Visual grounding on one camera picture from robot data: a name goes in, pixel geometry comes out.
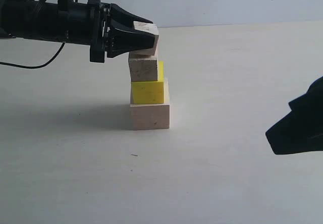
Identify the large wooden cube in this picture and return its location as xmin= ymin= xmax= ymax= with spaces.
xmin=129 ymin=78 xmax=171 ymax=130

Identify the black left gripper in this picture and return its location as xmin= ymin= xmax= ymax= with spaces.
xmin=58 ymin=0 xmax=154 ymax=63

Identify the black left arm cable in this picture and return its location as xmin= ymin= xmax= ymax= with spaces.
xmin=0 ymin=42 xmax=66 ymax=70

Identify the small white wooden cube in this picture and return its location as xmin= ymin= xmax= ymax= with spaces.
xmin=133 ymin=21 xmax=159 ymax=55

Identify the medium wooden cube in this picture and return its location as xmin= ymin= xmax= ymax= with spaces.
xmin=128 ymin=49 xmax=158 ymax=82

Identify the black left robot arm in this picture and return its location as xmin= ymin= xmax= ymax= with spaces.
xmin=1 ymin=0 xmax=156 ymax=63

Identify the yellow cube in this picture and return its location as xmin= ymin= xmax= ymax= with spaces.
xmin=131 ymin=61 xmax=165 ymax=104

